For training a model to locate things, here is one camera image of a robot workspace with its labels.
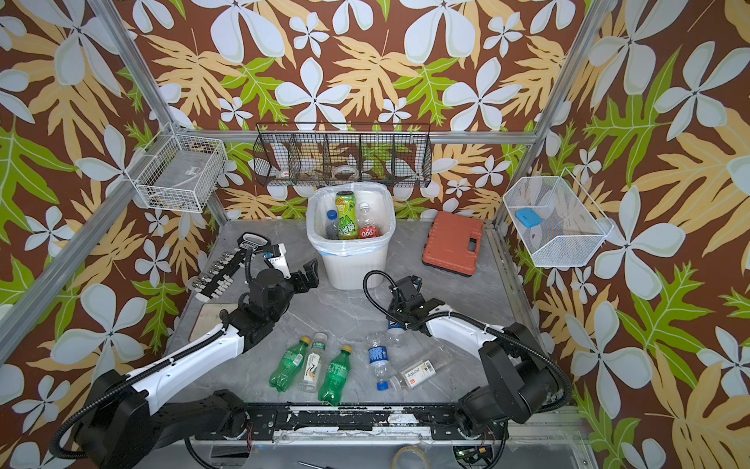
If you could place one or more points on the white wire basket left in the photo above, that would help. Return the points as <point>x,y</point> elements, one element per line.
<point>177,170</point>

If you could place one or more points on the white plastic trash bin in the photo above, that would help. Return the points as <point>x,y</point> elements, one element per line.
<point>348,272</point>

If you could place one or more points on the blue label water bottle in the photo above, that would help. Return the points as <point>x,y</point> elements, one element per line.
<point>332,225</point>
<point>379,361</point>

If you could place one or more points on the green soda bottle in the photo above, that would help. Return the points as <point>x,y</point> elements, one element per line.
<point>290,365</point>
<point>336,377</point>

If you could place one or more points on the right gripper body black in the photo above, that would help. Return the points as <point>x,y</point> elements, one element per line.
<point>395,313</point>

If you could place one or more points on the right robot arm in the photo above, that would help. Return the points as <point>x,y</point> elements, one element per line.
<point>522,380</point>

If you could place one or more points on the black screwdriver bit holder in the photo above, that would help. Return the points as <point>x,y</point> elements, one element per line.
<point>220,276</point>

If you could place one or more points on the white mesh basket right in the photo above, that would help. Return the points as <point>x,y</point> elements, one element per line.
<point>574,227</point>

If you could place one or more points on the blue cap water bottle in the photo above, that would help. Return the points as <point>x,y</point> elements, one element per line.
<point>395,335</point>

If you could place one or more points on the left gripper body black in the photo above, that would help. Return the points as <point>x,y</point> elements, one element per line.
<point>295,284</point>

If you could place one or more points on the red label soda bottle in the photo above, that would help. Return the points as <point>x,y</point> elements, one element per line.
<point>366,222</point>

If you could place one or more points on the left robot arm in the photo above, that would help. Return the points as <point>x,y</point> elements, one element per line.
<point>127,416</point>

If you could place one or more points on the blue object in basket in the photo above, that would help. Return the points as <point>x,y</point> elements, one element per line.
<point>528,217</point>

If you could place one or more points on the clear bin liner bag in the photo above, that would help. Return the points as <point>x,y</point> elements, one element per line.
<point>381,203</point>

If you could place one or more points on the black wire wall basket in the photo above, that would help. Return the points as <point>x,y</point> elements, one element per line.
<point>323,154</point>

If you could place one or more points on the tape roll foreground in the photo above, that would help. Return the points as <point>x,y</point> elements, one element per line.
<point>410,457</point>

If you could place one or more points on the white label drink bottle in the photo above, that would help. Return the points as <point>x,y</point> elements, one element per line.
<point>313,363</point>

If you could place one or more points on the tall green yellow bottle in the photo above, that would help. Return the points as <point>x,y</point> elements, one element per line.
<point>346,206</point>

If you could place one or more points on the red plastic tool case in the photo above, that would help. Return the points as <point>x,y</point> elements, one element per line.
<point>453,244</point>

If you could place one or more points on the clear bottle white label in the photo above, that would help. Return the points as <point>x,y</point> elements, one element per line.
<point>421,370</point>

